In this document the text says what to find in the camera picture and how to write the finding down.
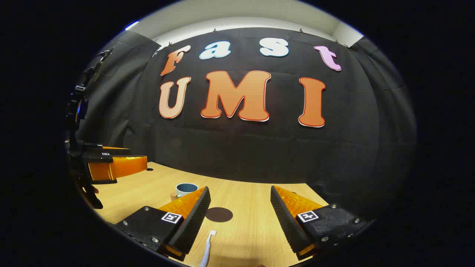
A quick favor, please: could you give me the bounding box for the wooden desktop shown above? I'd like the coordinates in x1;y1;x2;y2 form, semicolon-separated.
93;162;331;267

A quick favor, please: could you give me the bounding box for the dark round coaster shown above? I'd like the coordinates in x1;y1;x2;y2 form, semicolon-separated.
206;207;233;223

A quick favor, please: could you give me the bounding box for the light blue cup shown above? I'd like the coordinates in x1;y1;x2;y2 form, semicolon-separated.
171;183;199;201

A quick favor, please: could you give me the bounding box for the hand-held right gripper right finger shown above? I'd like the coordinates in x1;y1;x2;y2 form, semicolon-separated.
270;185;371;261

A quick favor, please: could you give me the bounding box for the white toothbrush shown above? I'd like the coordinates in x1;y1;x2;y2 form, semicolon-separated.
199;230;216;267

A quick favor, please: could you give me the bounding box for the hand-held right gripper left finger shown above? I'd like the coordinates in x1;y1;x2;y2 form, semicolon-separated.
114;187;211;262

